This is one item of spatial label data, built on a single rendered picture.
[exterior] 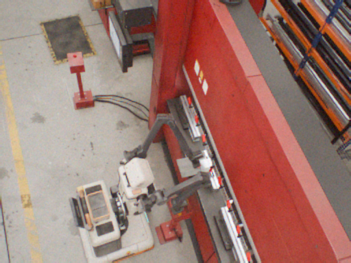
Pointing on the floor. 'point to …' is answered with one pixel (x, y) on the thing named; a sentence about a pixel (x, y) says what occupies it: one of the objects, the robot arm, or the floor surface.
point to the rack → (314, 56)
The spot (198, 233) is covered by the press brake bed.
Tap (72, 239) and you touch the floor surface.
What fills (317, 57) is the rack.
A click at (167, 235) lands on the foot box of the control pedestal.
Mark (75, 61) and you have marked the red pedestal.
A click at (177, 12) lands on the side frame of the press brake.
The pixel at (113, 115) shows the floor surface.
